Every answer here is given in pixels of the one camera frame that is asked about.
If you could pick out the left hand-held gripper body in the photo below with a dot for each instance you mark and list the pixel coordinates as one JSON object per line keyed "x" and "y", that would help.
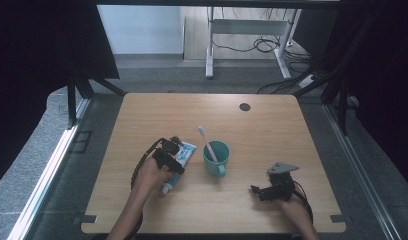
{"x": 167, "y": 151}

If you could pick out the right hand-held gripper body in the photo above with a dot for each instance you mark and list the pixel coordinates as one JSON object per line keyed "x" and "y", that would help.
{"x": 280, "y": 186}

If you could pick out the white and blue toothpaste tube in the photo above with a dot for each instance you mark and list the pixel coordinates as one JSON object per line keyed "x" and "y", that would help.
{"x": 184, "y": 154}

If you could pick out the pink toothbrush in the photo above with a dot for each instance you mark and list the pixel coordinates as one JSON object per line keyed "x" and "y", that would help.
{"x": 208, "y": 143}

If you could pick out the person's left hand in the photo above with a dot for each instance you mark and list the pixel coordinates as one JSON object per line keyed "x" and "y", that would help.
{"x": 152, "y": 178}

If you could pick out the person's right hand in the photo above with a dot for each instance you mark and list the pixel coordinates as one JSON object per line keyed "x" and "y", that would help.
{"x": 297, "y": 211}

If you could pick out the black table corner clip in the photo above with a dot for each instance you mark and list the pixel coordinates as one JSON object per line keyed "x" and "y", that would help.
{"x": 338, "y": 219}

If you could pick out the dark round table grommet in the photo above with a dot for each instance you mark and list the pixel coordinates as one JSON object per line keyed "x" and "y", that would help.
{"x": 244, "y": 107}

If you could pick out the white power strip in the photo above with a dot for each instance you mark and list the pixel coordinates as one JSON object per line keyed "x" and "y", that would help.
{"x": 307, "y": 81}

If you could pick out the black curtain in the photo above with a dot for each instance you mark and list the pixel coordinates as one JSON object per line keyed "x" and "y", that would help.
{"x": 385, "y": 83}
{"x": 32, "y": 66}

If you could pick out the aluminium floor rail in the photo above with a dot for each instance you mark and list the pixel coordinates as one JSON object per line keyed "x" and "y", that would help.
{"x": 362, "y": 173}
{"x": 45, "y": 176}

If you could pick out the black metal frame post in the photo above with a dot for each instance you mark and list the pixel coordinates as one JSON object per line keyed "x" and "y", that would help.
{"x": 71, "y": 100}
{"x": 342, "y": 106}

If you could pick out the white metal desk frame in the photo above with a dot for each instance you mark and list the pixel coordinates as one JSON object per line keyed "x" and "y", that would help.
{"x": 210, "y": 50}

